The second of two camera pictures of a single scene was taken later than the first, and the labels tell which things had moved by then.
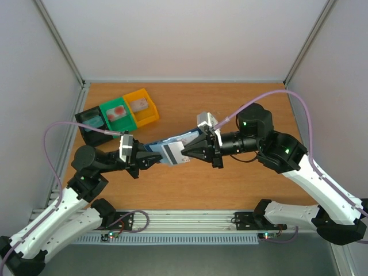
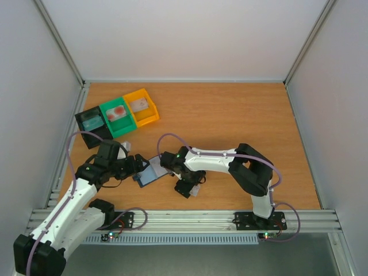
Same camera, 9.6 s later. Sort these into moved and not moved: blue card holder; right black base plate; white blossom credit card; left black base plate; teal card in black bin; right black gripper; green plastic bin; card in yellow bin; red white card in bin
Moved: blue card holder; right black gripper; white blossom credit card
Not moved: card in yellow bin; right black base plate; green plastic bin; left black base plate; teal card in black bin; red white card in bin
